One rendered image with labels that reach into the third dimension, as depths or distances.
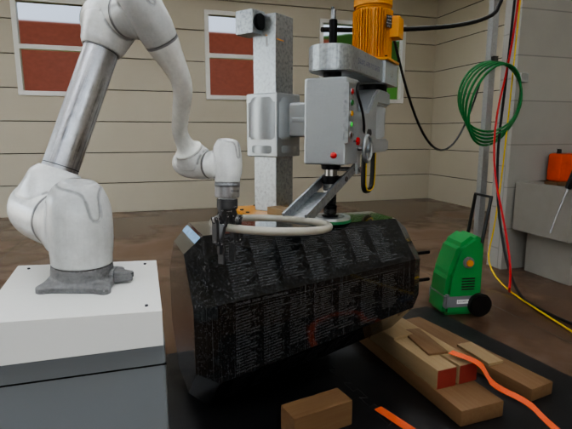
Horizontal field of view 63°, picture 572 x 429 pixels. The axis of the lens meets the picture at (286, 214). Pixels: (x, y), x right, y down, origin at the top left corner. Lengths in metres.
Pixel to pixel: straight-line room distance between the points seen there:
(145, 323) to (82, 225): 0.29
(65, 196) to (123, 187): 7.01
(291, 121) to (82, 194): 2.01
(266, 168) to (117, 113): 5.33
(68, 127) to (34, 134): 6.90
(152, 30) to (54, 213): 0.56
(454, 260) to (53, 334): 2.86
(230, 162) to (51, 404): 0.89
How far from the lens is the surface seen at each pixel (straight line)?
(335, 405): 2.21
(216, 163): 1.65
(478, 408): 2.43
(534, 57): 5.02
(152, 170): 8.24
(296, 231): 1.64
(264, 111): 3.06
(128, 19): 1.45
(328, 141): 2.32
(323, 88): 2.33
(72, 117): 1.48
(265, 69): 3.17
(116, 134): 8.22
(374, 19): 3.02
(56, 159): 1.46
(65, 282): 1.31
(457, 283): 3.59
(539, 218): 4.72
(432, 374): 2.48
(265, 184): 3.16
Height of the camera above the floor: 1.30
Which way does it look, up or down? 10 degrees down
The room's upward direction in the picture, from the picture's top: straight up
